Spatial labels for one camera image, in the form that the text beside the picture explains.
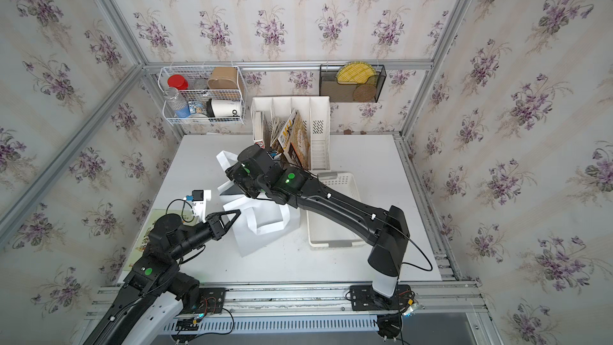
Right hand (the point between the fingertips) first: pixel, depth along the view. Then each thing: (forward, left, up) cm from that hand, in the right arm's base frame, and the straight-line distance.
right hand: (228, 175), depth 67 cm
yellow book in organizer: (+26, -14, -9) cm, 30 cm away
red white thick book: (+31, -2, -11) cm, 33 cm away
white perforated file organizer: (+42, -25, -13) cm, 51 cm away
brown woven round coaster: (+45, -45, -4) cm, 64 cm away
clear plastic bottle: (+34, +28, -2) cm, 44 cm away
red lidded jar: (+41, +28, +4) cm, 50 cm away
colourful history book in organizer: (+37, -18, -25) cm, 48 cm away
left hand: (-9, -4, -9) cm, 13 cm away
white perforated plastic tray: (-3, -29, -32) cm, 44 cm away
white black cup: (+35, +11, -4) cm, 37 cm away
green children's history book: (-13, +38, -31) cm, 50 cm away
